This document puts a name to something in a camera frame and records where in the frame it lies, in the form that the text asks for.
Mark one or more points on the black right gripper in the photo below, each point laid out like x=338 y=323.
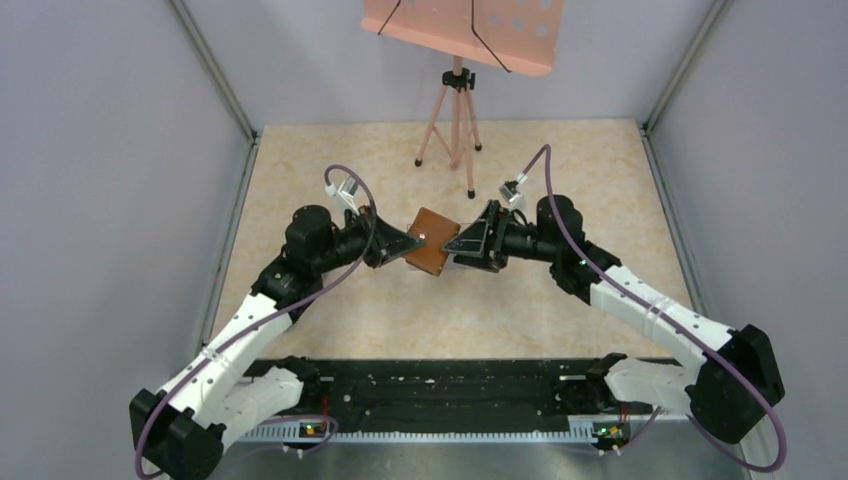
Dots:
x=480 y=240

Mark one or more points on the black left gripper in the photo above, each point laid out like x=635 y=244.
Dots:
x=390 y=243

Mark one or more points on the brown leather card holder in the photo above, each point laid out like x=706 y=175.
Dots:
x=435 y=230

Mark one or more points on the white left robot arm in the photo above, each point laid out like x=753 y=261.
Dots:
x=185 y=427

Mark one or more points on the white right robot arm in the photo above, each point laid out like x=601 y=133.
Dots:
x=726 y=379

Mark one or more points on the pink music stand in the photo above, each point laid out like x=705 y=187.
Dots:
x=519 y=37

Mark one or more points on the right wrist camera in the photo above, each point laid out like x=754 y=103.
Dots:
x=512 y=195

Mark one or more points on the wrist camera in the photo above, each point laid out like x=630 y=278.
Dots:
x=343 y=194
x=512 y=195

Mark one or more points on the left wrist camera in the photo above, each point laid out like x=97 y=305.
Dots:
x=343 y=194

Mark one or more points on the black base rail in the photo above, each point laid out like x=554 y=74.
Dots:
x=443 y=397

